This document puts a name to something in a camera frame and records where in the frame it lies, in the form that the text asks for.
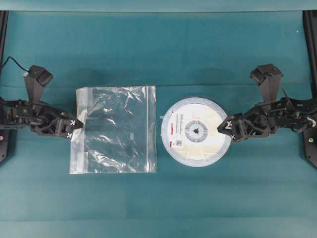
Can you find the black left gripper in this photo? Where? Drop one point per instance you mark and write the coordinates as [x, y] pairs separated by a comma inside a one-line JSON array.
[[50, 121]]

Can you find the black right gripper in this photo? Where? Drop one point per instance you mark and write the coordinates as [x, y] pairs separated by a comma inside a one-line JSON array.
[[252, 124]]

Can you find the white component reel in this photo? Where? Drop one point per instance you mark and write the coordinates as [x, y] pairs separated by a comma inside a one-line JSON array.
[[189, 132]]

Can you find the clear zip bag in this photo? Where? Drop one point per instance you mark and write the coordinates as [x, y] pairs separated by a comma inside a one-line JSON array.
[[119, 131]]

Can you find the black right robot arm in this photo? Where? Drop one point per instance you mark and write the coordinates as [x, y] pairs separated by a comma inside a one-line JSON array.
[[296, 115]]

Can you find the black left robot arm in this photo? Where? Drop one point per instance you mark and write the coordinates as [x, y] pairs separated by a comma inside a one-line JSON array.
[[17, 114]]

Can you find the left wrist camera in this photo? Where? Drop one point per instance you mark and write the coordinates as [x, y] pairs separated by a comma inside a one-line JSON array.
[[36, 80]]

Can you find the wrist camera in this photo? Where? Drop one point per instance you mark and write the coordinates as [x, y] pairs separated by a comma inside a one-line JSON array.
[[36, 80], [268, 78]]

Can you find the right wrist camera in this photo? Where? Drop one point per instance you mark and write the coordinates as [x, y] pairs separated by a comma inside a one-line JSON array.
[[268, 78]]

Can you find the right black frame rail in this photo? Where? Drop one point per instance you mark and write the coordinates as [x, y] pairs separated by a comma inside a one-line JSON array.
[[310, 29]]

